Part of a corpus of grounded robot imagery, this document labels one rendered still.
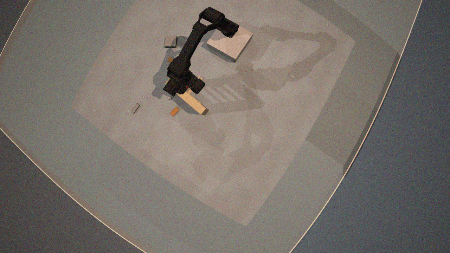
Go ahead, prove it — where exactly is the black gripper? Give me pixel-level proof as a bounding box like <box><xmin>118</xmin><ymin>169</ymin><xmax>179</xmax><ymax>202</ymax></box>
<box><xmin>186</xmin><ymin>71</ymin><xmax>205</xmax><ymax>94</ymax></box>

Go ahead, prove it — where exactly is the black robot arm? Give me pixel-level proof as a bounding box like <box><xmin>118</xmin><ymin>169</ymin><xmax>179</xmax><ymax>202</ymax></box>
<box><xmin>163</xmin><ymin>7</ymin><xmax>239</xmax><ymax>97</ymax></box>

